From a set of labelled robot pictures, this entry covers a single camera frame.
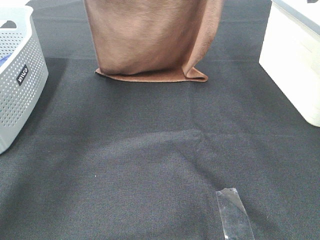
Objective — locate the clear adhesive tape strip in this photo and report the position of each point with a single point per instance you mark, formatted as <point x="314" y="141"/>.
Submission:
<point x="235" y="221"/>

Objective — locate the black table cloth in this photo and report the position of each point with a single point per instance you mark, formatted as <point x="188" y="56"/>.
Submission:
<point x="100" y="159"/>

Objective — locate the blue cloth in basket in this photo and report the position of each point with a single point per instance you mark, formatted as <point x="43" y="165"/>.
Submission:
<point x="4" y="59"/>

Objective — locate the white plastic storage box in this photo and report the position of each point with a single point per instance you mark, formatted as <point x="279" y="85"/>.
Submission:
<point x="290" y="54"/>

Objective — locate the brown microfibre towel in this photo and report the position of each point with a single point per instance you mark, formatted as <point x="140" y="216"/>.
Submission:
<point x="152" y="41"/>

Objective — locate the grey perforated laundry basket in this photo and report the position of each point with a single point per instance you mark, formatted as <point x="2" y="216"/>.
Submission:
<point x="23" y="76"/>

